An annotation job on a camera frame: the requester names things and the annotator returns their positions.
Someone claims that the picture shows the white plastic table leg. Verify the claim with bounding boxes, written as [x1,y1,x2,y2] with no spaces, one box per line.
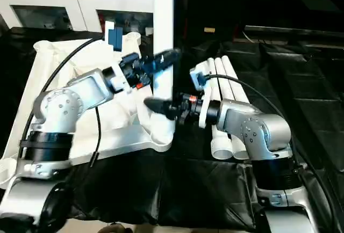
[206,57,233,161]
[138,0,178,145]
[220,56,249,102]
[214,57,250,161]

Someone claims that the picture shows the white plastic table top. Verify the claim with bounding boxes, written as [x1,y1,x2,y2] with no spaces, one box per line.
[0,31,174,191]

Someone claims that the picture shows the black plastic mat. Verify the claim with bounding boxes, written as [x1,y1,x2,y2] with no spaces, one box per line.
[0,26,344,233]

